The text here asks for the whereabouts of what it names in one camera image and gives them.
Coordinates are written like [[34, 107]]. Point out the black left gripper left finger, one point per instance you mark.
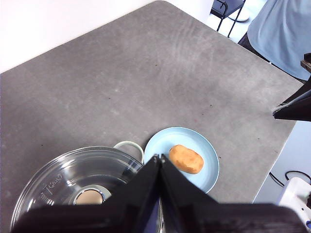
[[136, 199]]

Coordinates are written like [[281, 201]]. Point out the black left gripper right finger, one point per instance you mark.
[[184, 204]]

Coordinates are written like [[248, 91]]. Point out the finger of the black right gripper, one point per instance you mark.
[[302, 93], [296, 112]]

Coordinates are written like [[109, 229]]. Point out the brown potato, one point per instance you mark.
[[185, 159]]

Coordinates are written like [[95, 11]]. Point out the glass lid with green knob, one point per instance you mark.
[[73, 170]]

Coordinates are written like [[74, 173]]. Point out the pale green electric steamer pot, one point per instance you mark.
[[131, 143]]

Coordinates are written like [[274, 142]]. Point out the blue round plate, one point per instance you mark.
[[170, 136]]

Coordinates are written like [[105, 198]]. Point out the person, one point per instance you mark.
[[279, 36]]

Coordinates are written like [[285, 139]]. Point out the white plastic device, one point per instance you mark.
[[295, 196]]

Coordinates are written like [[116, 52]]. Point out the white round base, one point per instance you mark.
[[241, 17]]

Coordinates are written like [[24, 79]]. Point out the black metal chair frame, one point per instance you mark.
[[224, 7]]

